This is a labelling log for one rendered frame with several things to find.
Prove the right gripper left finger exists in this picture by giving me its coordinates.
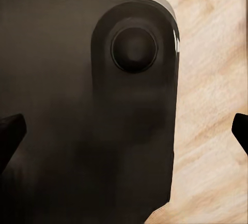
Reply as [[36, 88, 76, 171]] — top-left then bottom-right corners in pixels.
[[0, 113, 27, 175]]

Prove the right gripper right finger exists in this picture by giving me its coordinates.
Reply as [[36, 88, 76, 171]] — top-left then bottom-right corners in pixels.
[[231, 113, 248, 154]]

